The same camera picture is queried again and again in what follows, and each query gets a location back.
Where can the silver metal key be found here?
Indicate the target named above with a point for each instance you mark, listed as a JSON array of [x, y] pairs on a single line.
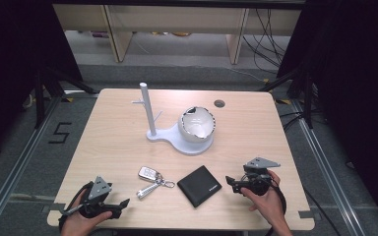
[[146, 191]]

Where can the black metal stand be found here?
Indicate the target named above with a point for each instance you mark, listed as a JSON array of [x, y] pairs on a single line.
[[40, 98], [308, 98]]

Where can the beige wooden desk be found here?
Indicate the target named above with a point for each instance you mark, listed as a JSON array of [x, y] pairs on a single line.
[[177, 18]]

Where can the dark curtain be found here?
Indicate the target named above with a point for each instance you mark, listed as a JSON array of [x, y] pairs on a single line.
[[357, 65], [13, 49]]

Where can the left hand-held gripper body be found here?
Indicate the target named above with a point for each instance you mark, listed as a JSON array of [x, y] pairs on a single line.
[[99, 190]]

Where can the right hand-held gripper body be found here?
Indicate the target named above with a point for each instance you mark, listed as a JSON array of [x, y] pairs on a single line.
[[257, 183]]

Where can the white key stand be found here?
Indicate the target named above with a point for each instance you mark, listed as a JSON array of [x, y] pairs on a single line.
[[148, 108]]

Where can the person's left hand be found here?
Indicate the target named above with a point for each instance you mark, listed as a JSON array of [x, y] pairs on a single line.
[[75, 224]]

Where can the silver car key fob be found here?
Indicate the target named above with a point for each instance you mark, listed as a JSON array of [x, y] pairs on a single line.
[[147, 173]]

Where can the person's right hand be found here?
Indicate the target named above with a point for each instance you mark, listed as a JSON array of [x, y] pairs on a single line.
[[269, 205]]

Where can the black leather wallet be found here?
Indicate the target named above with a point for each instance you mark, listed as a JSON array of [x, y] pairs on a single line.
[[199, 186]]

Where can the aluminium floor rail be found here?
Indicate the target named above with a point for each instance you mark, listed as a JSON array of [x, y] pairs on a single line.
[[16, 167], [328, 170]]

